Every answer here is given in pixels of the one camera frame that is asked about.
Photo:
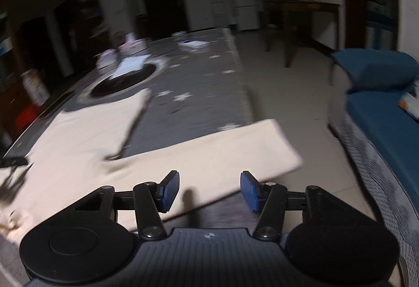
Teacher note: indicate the arched wooden shelf cabinet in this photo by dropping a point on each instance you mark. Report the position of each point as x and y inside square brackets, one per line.
[88, 11]

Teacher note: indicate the white refrigerator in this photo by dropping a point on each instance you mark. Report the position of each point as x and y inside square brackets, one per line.
[244, 2]

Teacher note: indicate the water dispenser with blue bottle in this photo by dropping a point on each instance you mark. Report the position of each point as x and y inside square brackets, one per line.
[217, 3]

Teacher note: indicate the cream long-sleeved top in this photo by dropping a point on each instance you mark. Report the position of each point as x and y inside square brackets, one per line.
[81, 143]

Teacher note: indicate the white printed paper bag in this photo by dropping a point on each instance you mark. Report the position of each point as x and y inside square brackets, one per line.
[34, 87]

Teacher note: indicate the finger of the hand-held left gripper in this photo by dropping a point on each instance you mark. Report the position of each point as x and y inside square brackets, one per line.
[14, 162]

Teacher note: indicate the wooden side desk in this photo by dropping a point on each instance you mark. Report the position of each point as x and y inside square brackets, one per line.
[301, 7]

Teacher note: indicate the grey star-print tablecloth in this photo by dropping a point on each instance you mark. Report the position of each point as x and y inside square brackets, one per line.
[196, 110]

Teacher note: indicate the white and orange toy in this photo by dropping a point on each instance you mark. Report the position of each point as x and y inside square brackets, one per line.
[409, 103]

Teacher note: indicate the white crumpled cloth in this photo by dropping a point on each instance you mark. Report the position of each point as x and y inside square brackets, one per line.
[129, 66]

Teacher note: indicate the red plastic stool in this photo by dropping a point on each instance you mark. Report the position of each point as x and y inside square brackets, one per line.
[26, 116]

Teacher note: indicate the blue covered sofa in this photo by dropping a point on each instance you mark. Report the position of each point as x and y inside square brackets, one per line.
[383, 136]

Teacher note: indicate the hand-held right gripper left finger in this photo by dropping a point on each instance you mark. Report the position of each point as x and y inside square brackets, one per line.
[170, 190]

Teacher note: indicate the round built-in induction hob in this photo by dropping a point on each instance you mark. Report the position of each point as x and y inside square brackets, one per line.
[131, 82]

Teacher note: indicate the small pale packet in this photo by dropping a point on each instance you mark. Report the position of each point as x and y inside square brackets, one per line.
[178, 34]

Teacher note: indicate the blue cushion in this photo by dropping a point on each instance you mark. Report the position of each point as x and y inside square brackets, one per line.
[373, 70]

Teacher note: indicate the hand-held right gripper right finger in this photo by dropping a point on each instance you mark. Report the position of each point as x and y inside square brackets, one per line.
[250, 191]

